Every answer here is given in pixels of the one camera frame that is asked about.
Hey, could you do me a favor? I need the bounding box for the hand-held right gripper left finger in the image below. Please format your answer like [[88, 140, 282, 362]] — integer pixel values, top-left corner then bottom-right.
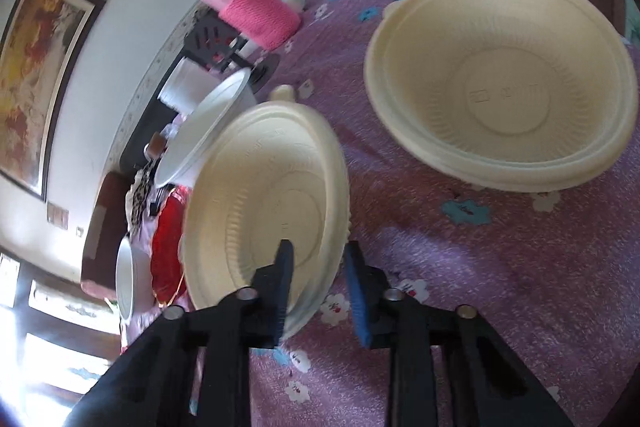
[[62, 239, 296, 427]]

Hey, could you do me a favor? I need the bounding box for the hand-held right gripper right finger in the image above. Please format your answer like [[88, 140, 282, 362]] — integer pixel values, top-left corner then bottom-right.
[[345, 240, 576, 427]]

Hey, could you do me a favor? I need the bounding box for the cream disposable bowl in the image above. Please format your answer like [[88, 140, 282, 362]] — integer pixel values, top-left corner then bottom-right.
[[364, 0, 640, 194], [180, 85, 351, 340]]

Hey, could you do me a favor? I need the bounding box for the white bowl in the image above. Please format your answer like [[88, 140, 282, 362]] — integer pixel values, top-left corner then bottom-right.
[[115, 234, 151, 323], [153, 68, 258, 188]]

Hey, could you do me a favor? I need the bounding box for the leopard print cloth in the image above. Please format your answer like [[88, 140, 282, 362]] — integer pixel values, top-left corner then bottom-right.
[[125, 159, 161, 233]]

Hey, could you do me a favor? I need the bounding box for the brown armchair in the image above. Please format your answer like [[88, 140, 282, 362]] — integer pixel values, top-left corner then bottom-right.
[[80, 171, 132, 300]]

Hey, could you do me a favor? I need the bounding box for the black jar with brown lid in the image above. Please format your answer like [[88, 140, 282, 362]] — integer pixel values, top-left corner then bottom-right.
[[144, 132, 168, 160]]

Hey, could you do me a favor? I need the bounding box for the black sofa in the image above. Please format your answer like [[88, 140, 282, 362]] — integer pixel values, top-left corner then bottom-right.
[[117, 52, 201, 178]]

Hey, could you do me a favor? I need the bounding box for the white plastic jar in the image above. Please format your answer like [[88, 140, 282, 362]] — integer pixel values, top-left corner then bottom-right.
[[159, 57, 221, 115]]

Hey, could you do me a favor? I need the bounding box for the wooden glass-paned door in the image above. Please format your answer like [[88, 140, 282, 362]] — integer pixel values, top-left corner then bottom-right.
[[0, 247, 121, 427]]

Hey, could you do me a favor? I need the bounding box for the black phone stand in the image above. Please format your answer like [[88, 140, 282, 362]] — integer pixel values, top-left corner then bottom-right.
[[185, 9, 281, 82]]

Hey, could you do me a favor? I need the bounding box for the thermos with pink knit sleeve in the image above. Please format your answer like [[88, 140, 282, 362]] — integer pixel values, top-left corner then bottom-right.
[[184, 0, 302, 52]]

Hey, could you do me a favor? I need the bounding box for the framed horse painting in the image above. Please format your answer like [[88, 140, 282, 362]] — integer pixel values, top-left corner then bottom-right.
[[0, 0, 107, 202]]

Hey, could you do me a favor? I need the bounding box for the small wall plaque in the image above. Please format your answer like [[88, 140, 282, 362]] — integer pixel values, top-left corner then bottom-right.
[[46, 202, 70, 225]]

